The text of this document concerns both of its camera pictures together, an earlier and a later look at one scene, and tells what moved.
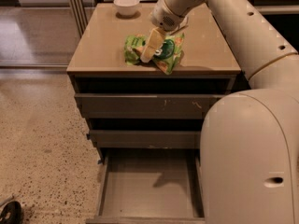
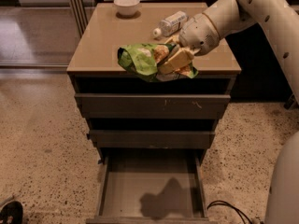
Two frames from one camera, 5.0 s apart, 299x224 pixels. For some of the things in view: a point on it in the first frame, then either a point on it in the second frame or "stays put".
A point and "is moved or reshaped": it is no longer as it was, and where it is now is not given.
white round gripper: x=163 y=17 to x=199 y=34
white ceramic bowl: x=126 y=5 stays put
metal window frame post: x=78 y=7 stays put
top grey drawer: x=144 y=105 stays put
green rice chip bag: x=166 y=57 is moved or reshaped
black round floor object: x=11 y=214 stays put
